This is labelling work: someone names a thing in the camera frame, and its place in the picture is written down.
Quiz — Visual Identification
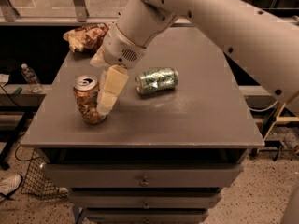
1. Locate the orange soda can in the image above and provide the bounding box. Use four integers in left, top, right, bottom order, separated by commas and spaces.
73, 75, 106, 124

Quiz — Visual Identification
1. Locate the black floor cable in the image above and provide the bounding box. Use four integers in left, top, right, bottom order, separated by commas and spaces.
14, 144, 42, 163

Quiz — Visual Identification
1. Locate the grey metal railing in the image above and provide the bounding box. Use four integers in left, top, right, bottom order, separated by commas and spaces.
0, 0, 299, 28

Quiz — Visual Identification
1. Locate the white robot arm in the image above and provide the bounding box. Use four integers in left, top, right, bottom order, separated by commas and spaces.
91, 0, 299, 115

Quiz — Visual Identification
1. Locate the clear plastic water bottle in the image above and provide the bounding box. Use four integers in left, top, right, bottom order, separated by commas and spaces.
21, 63, 44, 94

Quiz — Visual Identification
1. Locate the top drawer with knob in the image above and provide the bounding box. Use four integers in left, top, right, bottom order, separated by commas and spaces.
42, 163, 242, 188

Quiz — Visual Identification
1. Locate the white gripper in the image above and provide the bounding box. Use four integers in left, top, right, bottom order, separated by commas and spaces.
90, 23, 147, 116

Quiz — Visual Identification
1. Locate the drawer with knob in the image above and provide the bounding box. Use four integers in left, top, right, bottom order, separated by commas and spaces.
85, 209, 208, 224
69, 189, 221, 209
42, 163, 242, 188

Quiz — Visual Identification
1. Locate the grey drawer cabinet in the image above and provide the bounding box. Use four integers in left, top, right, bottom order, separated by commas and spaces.
20, 26, 265, 224

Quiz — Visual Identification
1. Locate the brown chip bag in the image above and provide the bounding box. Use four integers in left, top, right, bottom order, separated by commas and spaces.
63, 23, 110, 53

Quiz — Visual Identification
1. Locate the white sneaker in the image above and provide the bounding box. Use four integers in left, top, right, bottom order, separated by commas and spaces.
0, 174, 23, 202

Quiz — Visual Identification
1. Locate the green soda can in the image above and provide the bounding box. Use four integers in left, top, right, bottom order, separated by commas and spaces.
135, 67, 178, 95

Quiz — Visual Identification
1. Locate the bottom drawer with knob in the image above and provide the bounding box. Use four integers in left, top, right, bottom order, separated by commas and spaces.
85, 209, 208, 224

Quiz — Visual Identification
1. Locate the wire mesh basket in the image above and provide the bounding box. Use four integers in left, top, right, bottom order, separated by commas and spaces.
21, 151, 68, 200

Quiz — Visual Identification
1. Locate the middle drawer with knob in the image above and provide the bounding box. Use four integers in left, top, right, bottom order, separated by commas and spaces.
69, 189, 221, 209

